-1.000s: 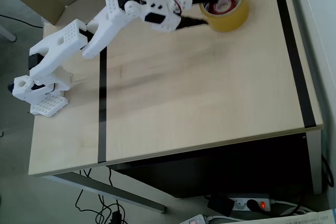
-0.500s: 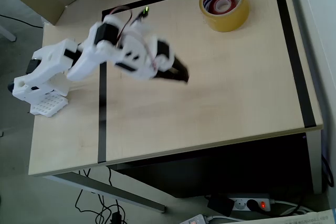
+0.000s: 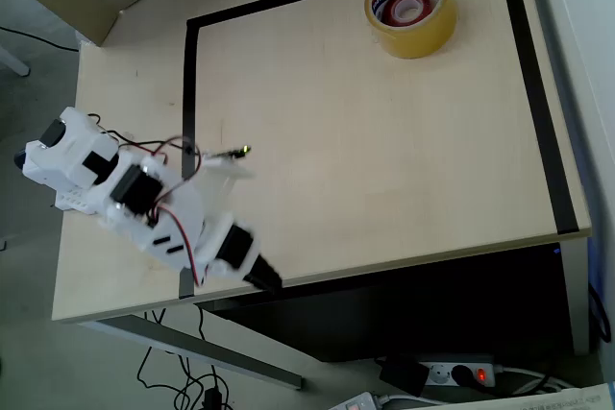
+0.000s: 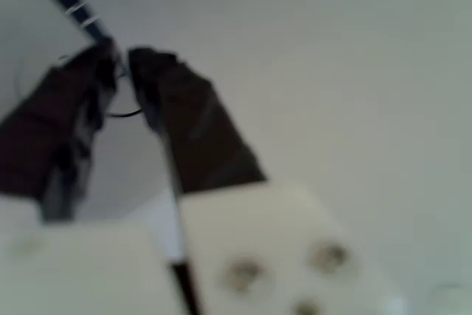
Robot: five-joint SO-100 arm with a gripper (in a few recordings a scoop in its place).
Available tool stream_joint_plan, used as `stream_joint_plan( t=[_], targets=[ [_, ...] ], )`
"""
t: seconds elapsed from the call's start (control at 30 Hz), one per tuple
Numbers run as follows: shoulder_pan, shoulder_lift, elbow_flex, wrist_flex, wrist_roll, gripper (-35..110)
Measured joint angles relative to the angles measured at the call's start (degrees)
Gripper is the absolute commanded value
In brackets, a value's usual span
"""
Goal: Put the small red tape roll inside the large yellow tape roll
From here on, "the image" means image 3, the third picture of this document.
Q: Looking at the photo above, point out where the red tape roll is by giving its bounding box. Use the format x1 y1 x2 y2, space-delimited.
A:
381 0 433 27

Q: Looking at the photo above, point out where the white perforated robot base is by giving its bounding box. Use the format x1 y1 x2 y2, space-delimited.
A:
53 187 100 215

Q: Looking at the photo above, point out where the large yellow tape roll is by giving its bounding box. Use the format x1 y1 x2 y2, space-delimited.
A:
363 0 457 60

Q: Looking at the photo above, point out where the grey metal desk foot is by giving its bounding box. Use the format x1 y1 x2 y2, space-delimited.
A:
79 315 305 391

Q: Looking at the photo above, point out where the black power adapter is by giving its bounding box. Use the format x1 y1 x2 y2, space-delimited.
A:
379 355 431 399

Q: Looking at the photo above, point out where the black round plug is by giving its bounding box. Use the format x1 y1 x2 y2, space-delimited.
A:
451 364 477 388

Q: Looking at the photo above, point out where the white furniture leg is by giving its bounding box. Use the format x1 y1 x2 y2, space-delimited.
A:
0 42 32 78

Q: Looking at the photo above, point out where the grey metal desk leg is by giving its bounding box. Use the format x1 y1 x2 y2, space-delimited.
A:
559 236 592 356

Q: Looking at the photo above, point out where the red and black servo wire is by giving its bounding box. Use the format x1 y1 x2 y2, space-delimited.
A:
88 113 204 287

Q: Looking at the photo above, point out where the black floor cable bundle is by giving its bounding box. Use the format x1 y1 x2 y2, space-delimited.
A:
136 304 236 410

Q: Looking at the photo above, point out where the camera board with green LED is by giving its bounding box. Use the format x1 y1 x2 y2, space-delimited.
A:
204 142 253 163

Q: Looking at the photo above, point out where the white power strip red switch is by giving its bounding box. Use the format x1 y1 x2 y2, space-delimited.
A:
329 391 381 410

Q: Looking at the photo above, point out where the white power strip cable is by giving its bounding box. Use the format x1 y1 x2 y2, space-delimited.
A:
494 364 574 396

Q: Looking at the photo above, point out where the thin black cable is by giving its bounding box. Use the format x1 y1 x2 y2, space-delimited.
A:
0 25 79 53

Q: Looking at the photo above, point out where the black looped cable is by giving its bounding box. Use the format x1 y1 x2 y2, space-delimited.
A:
588 282 613 341

